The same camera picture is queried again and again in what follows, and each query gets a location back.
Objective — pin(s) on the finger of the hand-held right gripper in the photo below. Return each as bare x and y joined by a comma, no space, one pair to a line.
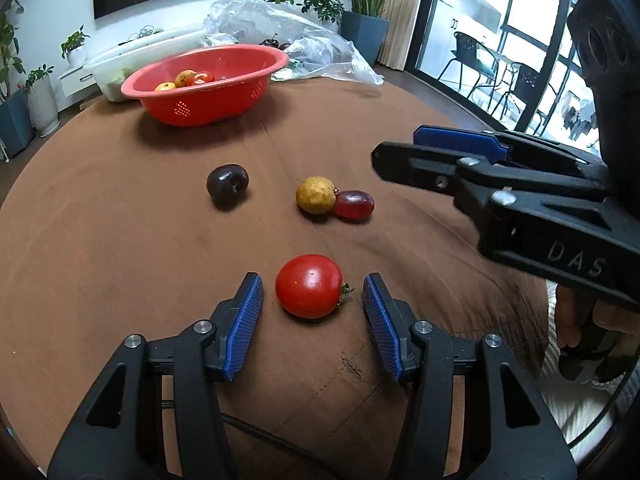
410,165
450,140

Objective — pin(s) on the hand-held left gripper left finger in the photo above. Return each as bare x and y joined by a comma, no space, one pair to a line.
245,325

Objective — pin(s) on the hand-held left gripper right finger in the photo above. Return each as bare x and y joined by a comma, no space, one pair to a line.
382,325

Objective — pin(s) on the large red tomato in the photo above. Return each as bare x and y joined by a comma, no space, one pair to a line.
309,286

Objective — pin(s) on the red plastic colander basket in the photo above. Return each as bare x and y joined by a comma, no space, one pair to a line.
210,105

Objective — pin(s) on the small red tomato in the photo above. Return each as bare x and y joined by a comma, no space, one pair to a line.
202,78

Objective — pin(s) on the large orange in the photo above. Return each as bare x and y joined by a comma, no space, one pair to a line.
184,78

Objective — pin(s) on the person's right hand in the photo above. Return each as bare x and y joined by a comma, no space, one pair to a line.
615,319

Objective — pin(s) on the red grape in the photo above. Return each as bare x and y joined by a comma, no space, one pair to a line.
355,205

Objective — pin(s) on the black metal chair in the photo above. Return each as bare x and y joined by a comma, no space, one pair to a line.
527,85
470,52

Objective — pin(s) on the yellow-brown longan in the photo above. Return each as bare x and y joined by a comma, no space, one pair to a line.
314,195

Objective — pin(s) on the tall plant in dark pot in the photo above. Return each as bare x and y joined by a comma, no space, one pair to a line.
365,35

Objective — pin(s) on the beige curtain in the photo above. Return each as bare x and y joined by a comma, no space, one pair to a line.
402,10

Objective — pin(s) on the dark purple plum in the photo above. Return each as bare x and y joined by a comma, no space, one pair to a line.
227,184

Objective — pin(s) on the glass sliding door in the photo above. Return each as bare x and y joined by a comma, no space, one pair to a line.
530,10

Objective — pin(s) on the clear plastic bag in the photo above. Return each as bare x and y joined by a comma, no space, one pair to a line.
310,42

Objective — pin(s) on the leafy green houseplant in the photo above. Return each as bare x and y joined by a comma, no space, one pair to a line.
322,4

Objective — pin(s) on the bunch of dark cherries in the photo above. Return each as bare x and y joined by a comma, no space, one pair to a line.
272,42

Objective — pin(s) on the mandarin orange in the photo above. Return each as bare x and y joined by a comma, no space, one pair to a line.
165,86

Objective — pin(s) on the leafy greens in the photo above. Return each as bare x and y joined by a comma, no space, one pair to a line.
119,77

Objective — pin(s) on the white plastic tub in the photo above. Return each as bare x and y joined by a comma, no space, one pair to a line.
102,72

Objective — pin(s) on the white television bench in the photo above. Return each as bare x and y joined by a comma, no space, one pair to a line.
75,80

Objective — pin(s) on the plant in white ribbed pot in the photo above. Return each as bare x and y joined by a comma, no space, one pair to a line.
42,105

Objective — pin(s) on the plant in blue-grey pot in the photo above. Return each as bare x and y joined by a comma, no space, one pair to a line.
15,125

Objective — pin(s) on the small plant in white pot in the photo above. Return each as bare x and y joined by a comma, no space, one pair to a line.
76,54

